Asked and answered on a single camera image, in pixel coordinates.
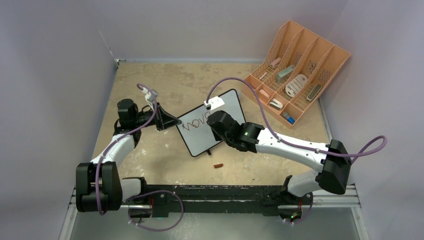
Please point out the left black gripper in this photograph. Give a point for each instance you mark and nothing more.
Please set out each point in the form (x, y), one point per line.
(162, 120)

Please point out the black-framed whiteboard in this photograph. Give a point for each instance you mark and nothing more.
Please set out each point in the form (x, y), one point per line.
(196, 134)

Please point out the brown marker cap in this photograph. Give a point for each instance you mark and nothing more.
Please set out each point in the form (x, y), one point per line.
(220, 165)

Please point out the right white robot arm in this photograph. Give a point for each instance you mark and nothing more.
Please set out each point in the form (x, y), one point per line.
(330, 169)

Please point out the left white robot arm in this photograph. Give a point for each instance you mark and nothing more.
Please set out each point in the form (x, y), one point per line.
(99, 187)

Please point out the grey whiteboard eraser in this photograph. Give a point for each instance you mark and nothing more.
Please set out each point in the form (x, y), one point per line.
(314, 92)

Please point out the pink eraser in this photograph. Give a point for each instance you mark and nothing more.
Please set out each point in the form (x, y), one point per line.
(263, 95)

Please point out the blue small item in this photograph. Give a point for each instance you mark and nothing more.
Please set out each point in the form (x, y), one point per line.
(288, 118)

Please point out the teal staple box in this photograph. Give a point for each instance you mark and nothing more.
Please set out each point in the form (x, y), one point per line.
(282, 75)

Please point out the pink stapler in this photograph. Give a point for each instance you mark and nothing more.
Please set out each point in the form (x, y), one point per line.
(275, 63)

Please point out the peach plastic desk organizer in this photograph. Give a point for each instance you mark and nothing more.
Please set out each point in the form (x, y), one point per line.
(312, 55)

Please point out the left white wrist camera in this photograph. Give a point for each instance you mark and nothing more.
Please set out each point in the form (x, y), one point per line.
(150, 96)

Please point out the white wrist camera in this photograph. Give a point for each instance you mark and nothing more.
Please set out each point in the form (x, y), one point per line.
(150, 96)
(214, 103)

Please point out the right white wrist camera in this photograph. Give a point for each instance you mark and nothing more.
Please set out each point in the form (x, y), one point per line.
(214, 103)

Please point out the black aluminium base frame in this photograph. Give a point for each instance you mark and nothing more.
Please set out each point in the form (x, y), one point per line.
(268, 200)

